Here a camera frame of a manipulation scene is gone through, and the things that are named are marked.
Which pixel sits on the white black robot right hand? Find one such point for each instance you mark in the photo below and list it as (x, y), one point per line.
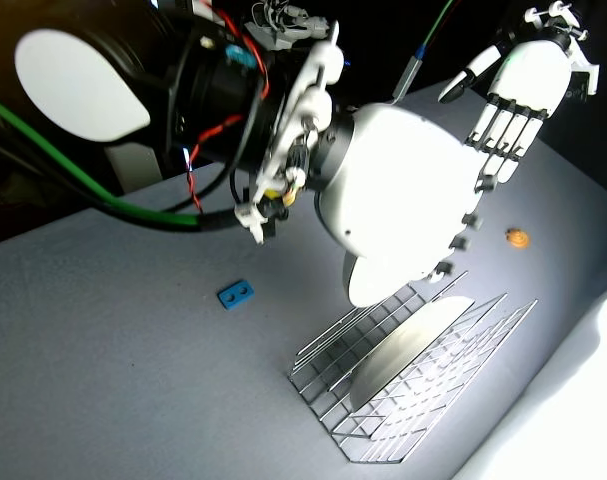
(398, 190)

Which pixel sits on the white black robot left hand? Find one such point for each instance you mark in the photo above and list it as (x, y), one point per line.
(533, 75)

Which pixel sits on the all white round plate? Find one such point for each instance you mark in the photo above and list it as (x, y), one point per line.
(408, 345)

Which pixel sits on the grey plug with blue tip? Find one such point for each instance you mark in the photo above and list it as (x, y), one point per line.
(408, 75)

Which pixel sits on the orange swirl toy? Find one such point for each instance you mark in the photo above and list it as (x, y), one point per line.
(518, 239)

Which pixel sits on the blue block with two holes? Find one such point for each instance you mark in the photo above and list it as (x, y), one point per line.
(236, 295)

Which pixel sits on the white grey electronic device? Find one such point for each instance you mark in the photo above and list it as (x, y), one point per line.
(278, 30)

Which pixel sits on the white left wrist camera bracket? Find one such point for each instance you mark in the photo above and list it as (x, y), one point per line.
(585, 75)

